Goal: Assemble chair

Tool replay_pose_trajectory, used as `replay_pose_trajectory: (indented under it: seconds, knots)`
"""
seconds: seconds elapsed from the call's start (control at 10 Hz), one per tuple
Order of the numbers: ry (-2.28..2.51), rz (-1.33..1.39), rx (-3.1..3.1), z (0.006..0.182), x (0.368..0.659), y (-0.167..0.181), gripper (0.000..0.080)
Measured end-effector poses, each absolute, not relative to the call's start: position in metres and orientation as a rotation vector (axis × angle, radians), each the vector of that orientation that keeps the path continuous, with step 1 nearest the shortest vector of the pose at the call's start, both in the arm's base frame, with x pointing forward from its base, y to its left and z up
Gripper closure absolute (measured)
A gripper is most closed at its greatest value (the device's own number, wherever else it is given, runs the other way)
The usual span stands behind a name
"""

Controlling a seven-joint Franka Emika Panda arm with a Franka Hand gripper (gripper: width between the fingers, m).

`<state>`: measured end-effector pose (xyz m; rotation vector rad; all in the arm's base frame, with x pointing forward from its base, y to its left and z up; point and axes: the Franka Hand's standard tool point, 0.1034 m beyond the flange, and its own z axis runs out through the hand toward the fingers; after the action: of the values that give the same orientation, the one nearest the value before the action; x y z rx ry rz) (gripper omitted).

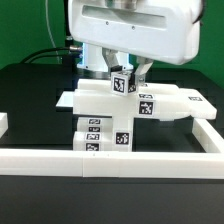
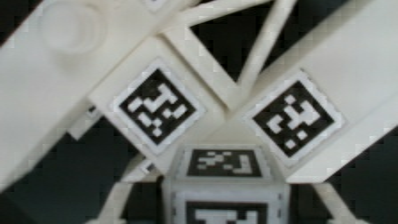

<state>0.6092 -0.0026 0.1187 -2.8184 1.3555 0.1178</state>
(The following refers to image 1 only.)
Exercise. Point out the white chair back part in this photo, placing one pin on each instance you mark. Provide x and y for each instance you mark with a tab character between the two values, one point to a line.
164	102

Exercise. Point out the white chair seat part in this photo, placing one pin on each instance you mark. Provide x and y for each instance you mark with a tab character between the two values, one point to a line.
122	134

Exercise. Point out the white U-shaped fence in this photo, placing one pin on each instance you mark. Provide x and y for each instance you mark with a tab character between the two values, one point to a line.
206	165

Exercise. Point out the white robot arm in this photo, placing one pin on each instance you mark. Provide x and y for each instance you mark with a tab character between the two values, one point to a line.
96	58

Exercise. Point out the white block at left edge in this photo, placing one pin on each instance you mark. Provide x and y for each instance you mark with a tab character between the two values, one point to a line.
3	123

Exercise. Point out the white marker sheet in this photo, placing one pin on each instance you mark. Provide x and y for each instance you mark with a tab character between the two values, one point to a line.
65	100

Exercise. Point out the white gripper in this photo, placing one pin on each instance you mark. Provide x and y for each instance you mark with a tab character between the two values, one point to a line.
161	30

